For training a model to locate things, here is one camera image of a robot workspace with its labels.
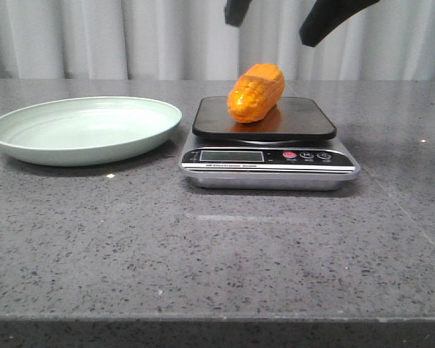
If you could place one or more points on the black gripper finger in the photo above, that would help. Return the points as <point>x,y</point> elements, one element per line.
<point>235,11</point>
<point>327,15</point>

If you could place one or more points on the silver black kitchen scale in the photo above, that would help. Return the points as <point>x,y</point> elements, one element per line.
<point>294,147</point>

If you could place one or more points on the orange corn cob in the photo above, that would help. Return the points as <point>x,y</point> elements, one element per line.
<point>255,93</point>

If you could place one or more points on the pale green round plate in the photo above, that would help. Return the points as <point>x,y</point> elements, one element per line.
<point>87,131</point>

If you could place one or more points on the white pleated curtain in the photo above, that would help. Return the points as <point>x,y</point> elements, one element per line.
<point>189,40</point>

